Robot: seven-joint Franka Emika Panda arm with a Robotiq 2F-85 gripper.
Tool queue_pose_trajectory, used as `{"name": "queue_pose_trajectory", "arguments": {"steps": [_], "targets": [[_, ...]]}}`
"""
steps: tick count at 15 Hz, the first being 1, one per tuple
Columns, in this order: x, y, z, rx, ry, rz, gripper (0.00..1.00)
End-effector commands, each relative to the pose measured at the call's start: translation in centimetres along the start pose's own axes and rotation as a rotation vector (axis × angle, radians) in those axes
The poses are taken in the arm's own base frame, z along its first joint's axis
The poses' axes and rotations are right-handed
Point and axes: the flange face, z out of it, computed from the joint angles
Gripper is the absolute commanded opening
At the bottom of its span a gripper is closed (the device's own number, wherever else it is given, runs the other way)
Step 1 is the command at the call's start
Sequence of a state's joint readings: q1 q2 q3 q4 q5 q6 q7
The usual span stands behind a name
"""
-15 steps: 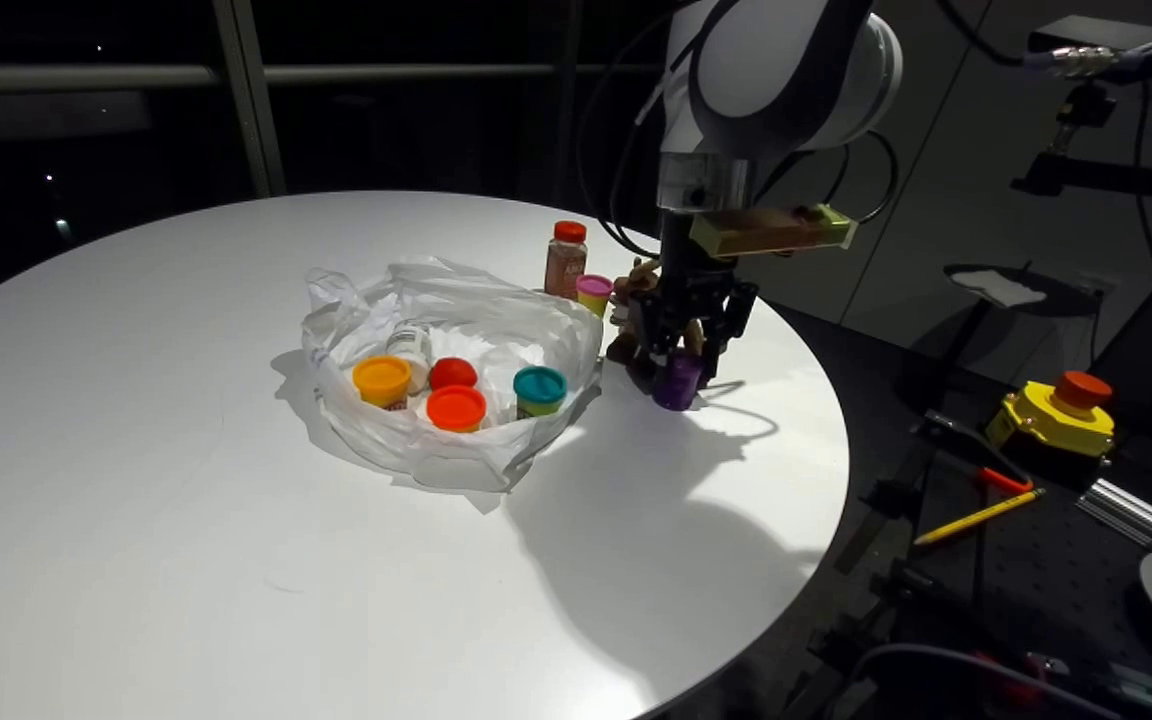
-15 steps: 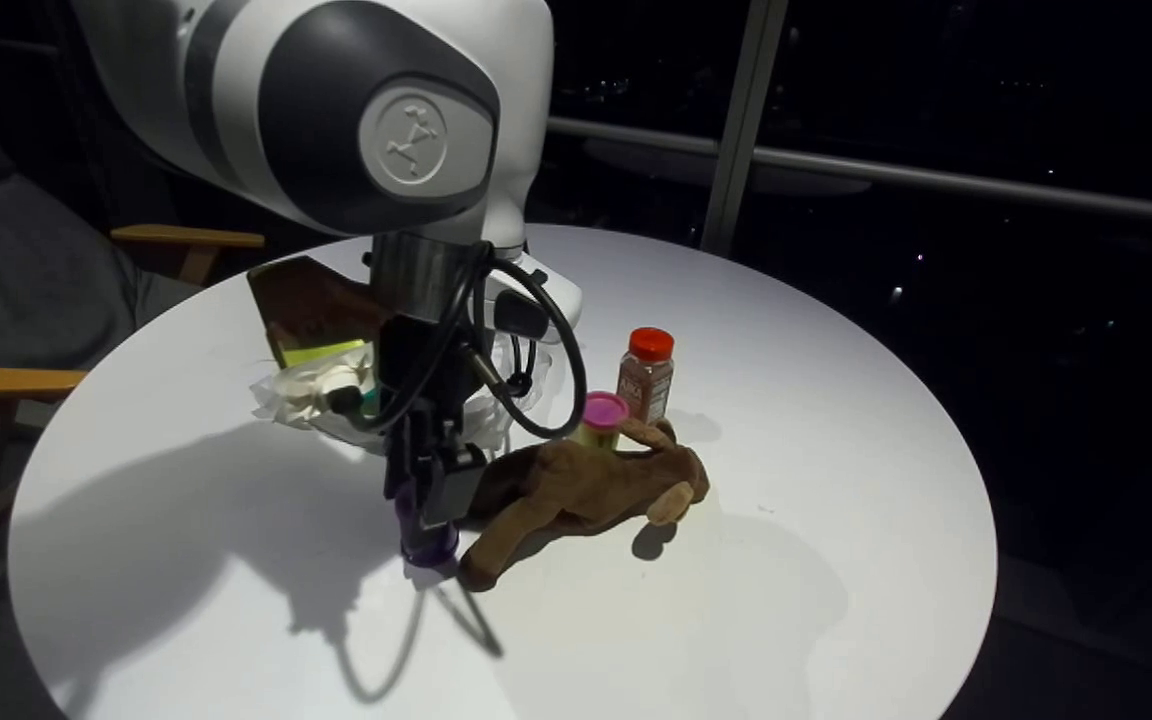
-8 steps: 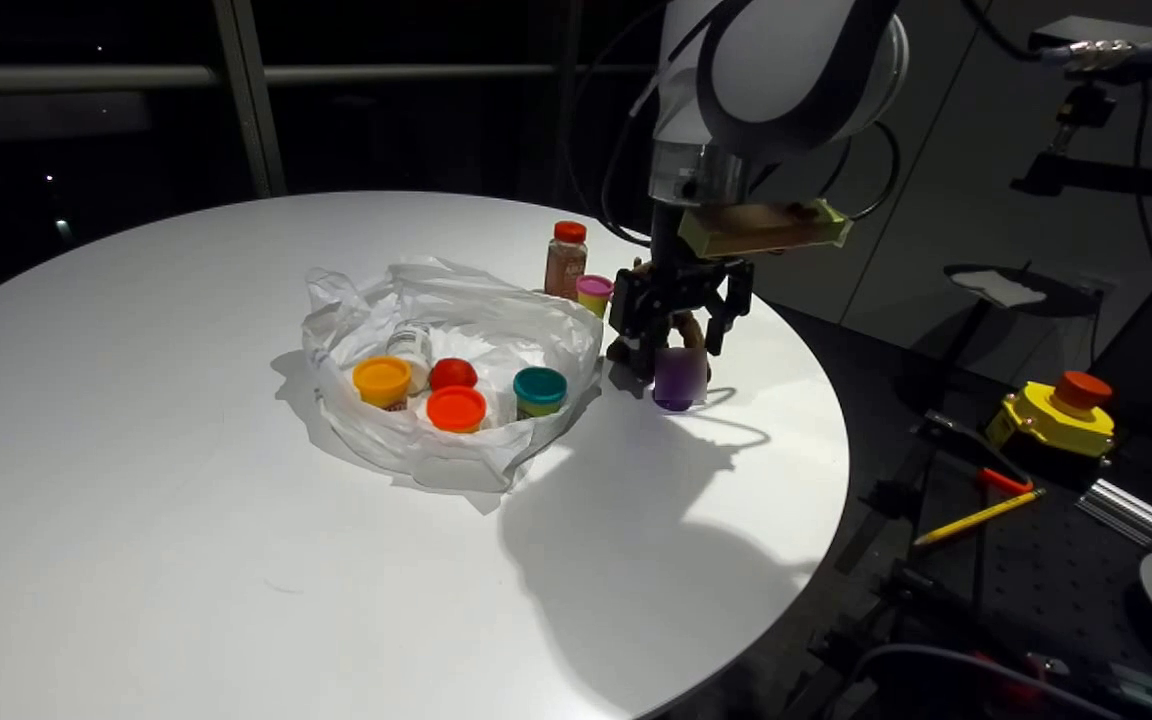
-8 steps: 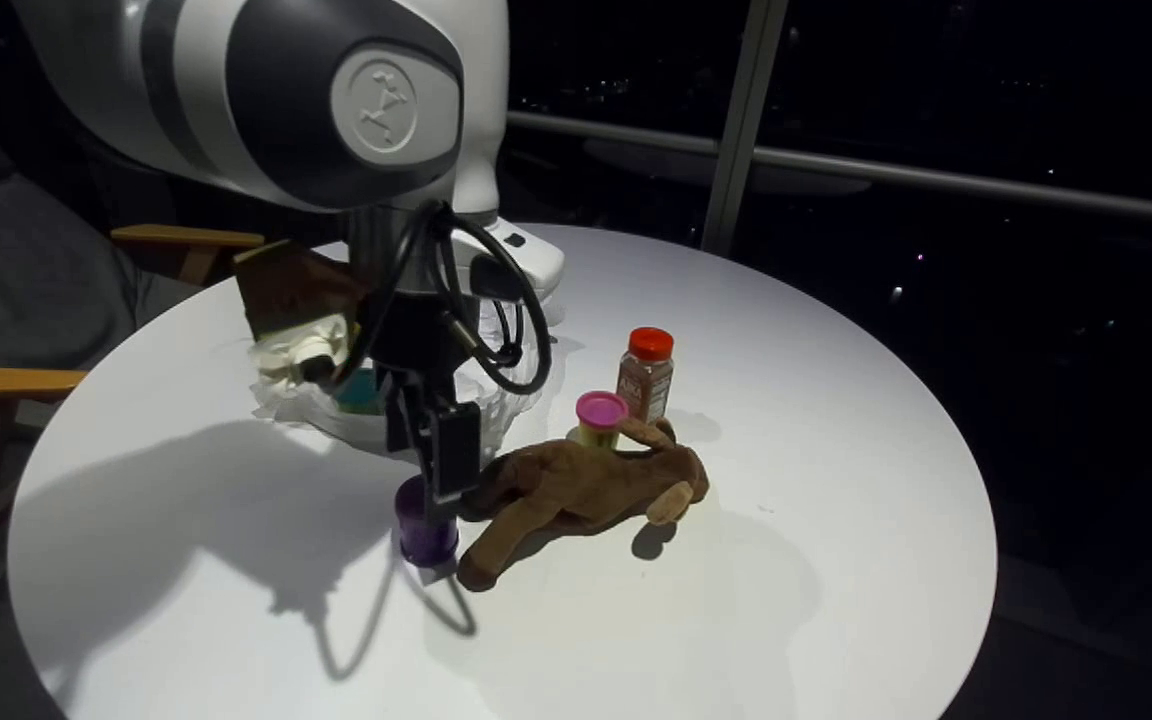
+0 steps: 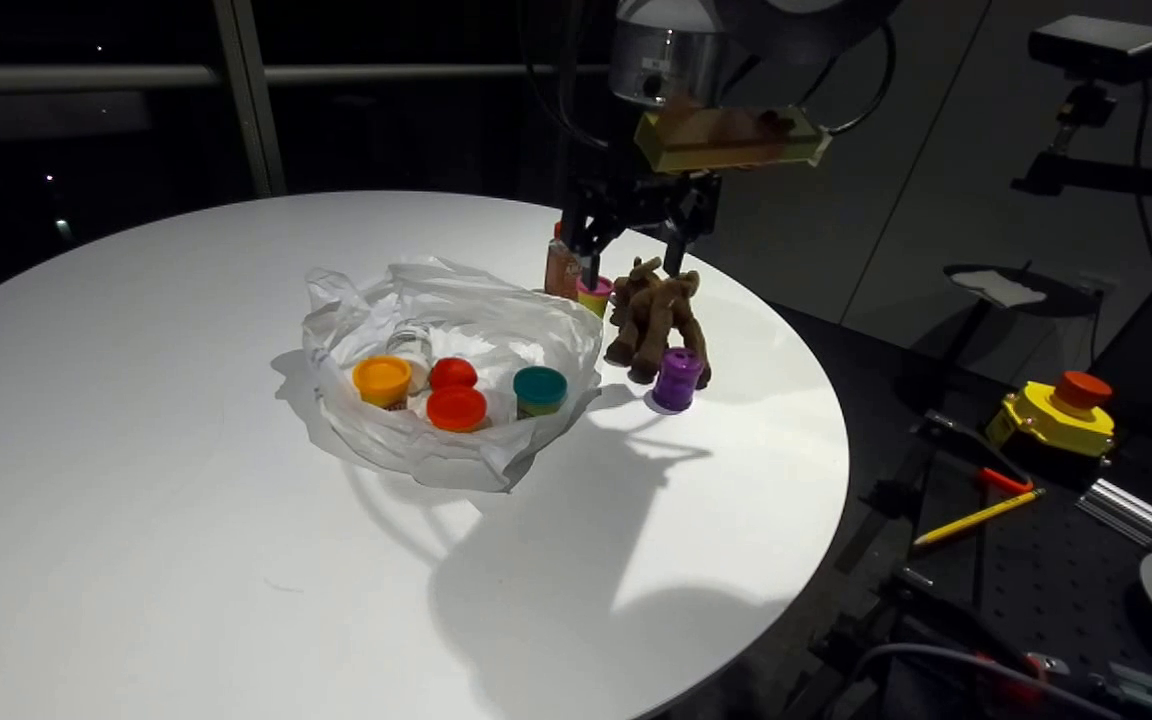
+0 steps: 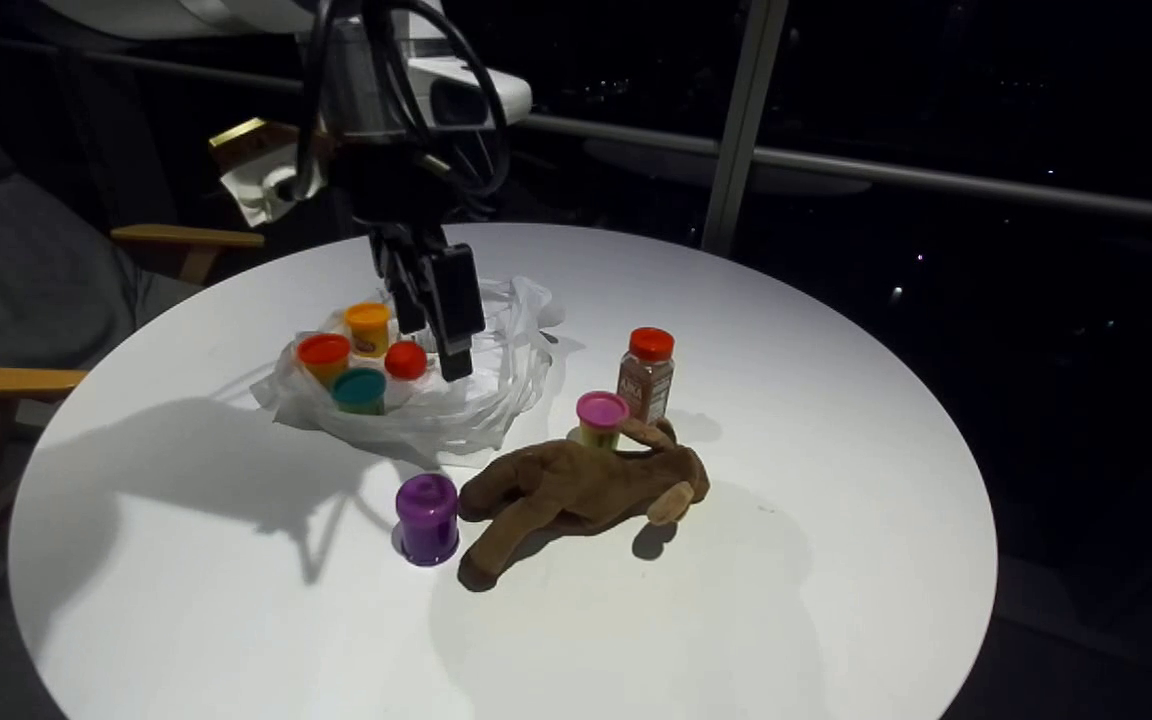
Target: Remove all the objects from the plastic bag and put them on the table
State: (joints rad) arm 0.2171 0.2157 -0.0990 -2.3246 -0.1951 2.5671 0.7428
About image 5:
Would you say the grey horizontal handrail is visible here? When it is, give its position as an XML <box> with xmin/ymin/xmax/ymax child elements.
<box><xmin>0</xmin><ymin>60</ymin><xmax>610</xmax><ymax>97</ymax></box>

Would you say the light grey window post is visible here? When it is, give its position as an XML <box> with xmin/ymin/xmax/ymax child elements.
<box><xmin>209</xmin><ymin>0</ymin><xmax>288</xmax><ymax>195</ymax></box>

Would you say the yellowish wrist camera box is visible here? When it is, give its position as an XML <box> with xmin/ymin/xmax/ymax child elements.
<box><xmin>631</xmin><ymin>102</ymin><xmax>832</xmax><ymax>176</ymax></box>

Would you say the grey flat stand head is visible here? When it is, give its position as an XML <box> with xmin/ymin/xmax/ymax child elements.
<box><xmin>943</xmin><ymin>258</ymin><xmax>1109</xmax><ymax>319</ymax></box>

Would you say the purple lid dough tub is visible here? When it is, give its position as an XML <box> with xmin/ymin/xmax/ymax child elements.
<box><xmin>646</xmin><ymin>346</ymin><xmax>703</xmax><ymax>417</ymax></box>

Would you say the red handled tool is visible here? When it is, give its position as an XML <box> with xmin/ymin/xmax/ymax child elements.
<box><xmin>973</xmin><ymin>464</ymin><xmax>1039</xmax><ymax>500</ymax></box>

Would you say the yellow emergency stop button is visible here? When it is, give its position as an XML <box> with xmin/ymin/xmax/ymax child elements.
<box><xmin>983</xmin><ymin>369</ymin><xmax>1121</xmax><ymax>493</ymax></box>

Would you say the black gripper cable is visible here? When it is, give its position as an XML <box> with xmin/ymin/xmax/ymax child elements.
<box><xmin>809</xmin><ymin>17</ymin><xmax>905</xmax><ymax>139</ymax></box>

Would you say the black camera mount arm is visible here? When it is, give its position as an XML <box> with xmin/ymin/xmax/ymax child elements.
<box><xmin>1010</xmin><ymin>75</ymin><xmax>1152</xmax><ymax>206</ymax></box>

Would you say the teal lid dough tub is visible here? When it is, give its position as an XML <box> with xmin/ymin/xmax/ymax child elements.
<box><xmin>506</xmin><ymin>365</ymin><xmax>570</xmax><ymax>422</ymax></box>

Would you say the silver aluminium rail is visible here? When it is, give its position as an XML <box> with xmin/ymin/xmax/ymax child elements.
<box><xmin>1086</xmin><ymin>477</ymin><xmax>1152</xmax><ymax>542</ymax></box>

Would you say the clear white plastic bag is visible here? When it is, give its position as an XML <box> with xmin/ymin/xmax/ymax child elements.
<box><xmin>294</xmin><ymin>251</ymin><xmax>606</xmax><ymax>494</ymax></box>

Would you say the grey floor cable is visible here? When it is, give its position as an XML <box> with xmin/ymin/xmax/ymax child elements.
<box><xmin>852</xmin><ymin>639</ymin><xmax>1126</xmax><ymax>720</ymax></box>

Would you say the black external camera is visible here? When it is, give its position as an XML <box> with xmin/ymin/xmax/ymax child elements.
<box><xmin>1028</xmin><ymin>10</ymin><xmax>1152</xmax><ymax>86</ymax></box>

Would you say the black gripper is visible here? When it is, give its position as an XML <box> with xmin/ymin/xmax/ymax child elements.
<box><xmin>557</xmin><ymin>166</ymin><xmax>729</xmax><ymax>293</ymax></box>

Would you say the brown plush moose toy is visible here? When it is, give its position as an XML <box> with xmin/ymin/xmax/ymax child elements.
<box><xmin>605</xmin><ymin>251</ymin><xmax>715</xmax><ymax>391</ymax></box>

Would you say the yellow pencil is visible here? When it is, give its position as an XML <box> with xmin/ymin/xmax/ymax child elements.
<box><xmin>911</xmin><ymin>483</ymin><xmax>1049</xmax><ymax>551</ymax></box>

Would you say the red lid dough tub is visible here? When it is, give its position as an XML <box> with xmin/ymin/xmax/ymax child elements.
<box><xmin>427</xmin><ymin>353</ymin><xmax>484</xmax><ymax>391</ymax></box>

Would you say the red cap spice bottle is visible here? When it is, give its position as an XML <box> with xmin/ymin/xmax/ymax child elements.
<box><xmin>543</xmin><ymin>230</ymin><xmax>589</xmax><ymax>303</ymax></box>

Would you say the orange toy fruit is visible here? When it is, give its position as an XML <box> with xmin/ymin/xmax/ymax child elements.
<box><xmin>347</xmin><ymin>346</ymin><xmax>418</xmax><ymax>413</ymax></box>

